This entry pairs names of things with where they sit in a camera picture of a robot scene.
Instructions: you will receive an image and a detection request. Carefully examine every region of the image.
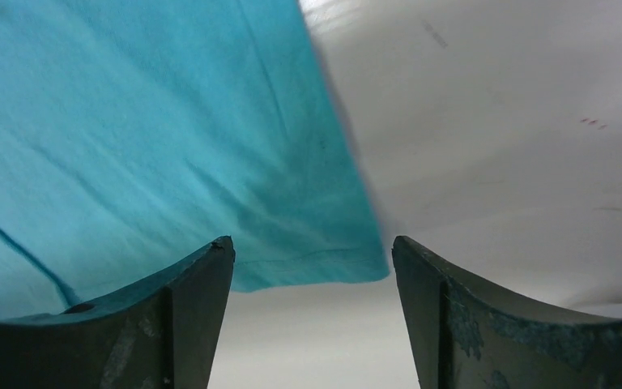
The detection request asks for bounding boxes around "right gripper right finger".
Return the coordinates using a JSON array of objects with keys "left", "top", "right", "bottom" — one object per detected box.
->
[{"left": 392, "top": 236, "right": 622, "bottom": 389}]

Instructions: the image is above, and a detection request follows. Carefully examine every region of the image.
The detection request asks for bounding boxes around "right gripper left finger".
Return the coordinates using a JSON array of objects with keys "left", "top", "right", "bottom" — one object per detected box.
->
[{"left": 0, "top": 236, "right": 235, "bottom": 389}]

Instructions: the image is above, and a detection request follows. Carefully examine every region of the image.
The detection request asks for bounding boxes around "turquoise t-shirt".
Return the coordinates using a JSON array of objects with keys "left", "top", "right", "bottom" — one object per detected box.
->
[{"left": 0, "top": 1, "right": 389, "bottom": 319}]

